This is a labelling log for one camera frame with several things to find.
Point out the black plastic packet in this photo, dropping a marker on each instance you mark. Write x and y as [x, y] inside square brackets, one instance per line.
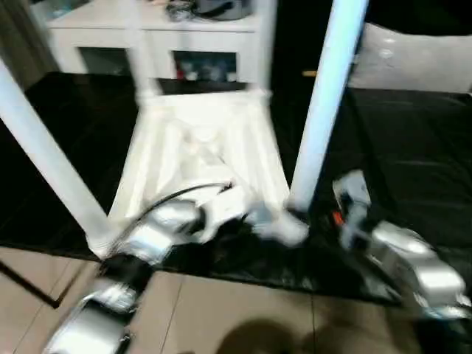
[178, 13]

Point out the black work mat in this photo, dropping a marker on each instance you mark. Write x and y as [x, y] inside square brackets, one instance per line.
[405, 147]

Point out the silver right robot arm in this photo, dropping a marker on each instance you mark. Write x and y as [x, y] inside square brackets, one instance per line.
[435, 273]

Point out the grey printed pillow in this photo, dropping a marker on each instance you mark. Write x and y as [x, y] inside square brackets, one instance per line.
[405, 62]

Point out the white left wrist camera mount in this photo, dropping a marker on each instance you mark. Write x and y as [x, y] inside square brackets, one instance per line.
[225, 206]

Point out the grey window curtain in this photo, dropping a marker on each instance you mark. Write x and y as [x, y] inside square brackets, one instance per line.
[22, 37]

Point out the white plastic table top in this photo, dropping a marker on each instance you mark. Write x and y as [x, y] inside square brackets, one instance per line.
[158, 166]

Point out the black metal frame bar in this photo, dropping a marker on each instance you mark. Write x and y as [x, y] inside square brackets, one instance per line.
[29, 287]

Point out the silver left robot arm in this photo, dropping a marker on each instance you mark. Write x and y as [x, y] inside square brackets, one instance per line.
[147, 236]

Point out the white cabinet with glass doors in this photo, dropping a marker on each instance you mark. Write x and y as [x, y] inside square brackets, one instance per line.
[92, 37]

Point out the black sofa with gold label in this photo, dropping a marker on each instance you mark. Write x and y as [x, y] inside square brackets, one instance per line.
[295, 37]

